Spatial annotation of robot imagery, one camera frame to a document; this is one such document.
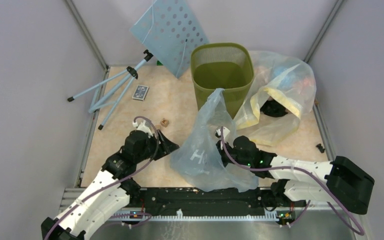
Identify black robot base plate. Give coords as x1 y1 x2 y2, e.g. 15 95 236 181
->
128 187 307 216

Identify green plastic trash bin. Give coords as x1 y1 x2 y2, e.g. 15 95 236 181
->
190 42 255 118

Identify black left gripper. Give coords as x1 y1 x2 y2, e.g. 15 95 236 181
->
135 129 179 163

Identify playing card deck box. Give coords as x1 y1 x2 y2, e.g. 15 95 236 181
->
132 85 149 101

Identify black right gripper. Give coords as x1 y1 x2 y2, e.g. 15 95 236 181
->
204 138 252 170

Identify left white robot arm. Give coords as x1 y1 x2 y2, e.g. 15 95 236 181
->
41 130 179 240

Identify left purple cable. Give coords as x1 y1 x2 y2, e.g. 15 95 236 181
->
42 115 161 240

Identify clear yellow-banded plastic bag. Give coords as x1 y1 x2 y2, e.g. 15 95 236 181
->
233 50 317 146

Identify white slotted cable duct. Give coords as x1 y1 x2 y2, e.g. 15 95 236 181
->
109 209 279 222

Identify small black clip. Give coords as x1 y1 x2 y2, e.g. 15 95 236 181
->
315 143 325 153

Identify black crumpled trash bag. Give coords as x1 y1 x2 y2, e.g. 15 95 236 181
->
260 99 289 118

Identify blue perforated music stand desk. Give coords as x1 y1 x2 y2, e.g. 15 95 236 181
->
130 0 209 78

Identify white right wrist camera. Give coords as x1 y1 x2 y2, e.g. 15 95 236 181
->
215 126 231 139

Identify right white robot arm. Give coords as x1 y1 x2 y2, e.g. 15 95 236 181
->
216 136 375 215

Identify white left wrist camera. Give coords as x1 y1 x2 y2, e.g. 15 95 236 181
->
132 120 153 137

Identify light blue trash bag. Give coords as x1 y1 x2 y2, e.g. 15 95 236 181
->
170 88 259 193

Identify blue tripod stand legs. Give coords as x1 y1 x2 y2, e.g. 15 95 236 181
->
67 49 154 130

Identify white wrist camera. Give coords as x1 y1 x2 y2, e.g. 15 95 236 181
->
215 126 231 139
132 120 153 137

